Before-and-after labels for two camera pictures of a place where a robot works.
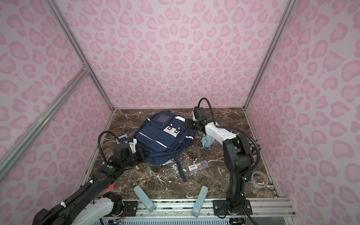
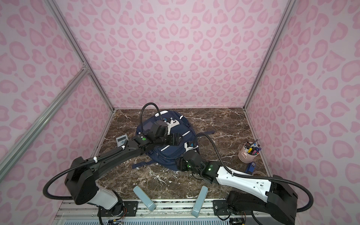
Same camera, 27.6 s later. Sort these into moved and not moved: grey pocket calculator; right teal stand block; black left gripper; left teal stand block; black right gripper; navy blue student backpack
Moved: black right gripper; black left gripper; navy blue student backpack
Not moved: right teal stand block; left teal stand block; grey pocket calculator
